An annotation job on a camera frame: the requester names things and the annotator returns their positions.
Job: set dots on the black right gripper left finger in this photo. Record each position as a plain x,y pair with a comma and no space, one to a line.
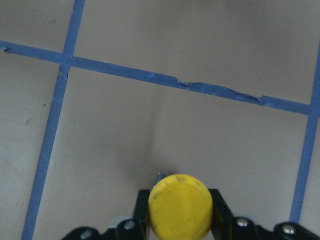
140,215

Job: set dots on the yellow push button switch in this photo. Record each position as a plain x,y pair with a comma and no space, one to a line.
180,208

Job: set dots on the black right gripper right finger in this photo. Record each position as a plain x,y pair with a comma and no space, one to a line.
222,216

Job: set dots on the brown paper table cover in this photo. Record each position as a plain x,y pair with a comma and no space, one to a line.
108,136

